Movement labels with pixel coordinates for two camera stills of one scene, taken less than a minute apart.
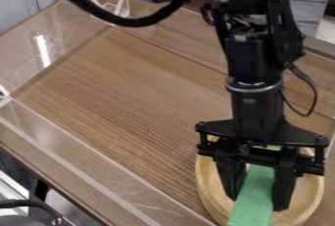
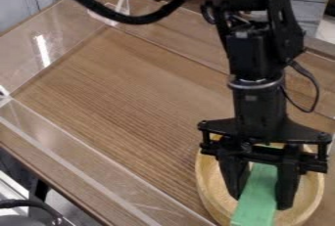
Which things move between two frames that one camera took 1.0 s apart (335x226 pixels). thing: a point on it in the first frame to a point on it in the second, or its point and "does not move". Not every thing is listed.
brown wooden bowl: x=310 y=186 does not move
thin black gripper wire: x=314 y=91 to x=286 y=91
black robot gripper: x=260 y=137 does not move
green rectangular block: x=254 y=207 does not move
